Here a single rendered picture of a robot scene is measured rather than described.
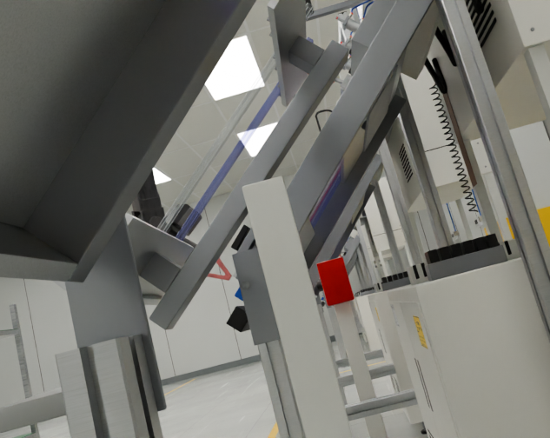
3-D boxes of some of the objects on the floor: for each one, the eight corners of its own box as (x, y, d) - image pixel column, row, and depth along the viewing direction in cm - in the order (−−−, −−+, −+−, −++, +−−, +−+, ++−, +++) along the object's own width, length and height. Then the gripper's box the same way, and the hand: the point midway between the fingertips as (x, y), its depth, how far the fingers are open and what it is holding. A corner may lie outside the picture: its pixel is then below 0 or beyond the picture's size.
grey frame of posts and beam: (346, 704, 92) (109, -249, 124) (345, 520, 169) (199, -39, 201) (690, 633, 88) (354, -336, 120) (528, 478, 164) (350, -87, 196)
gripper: (177, 259, 148) (228, 290, 145) (165, 256, 138) (218, 289, 135) (191, 237, 148) (241, 267, 146) (180, 232, 138) (233, 264, 136)
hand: (227, 275), depth 141 cm, fingers closed
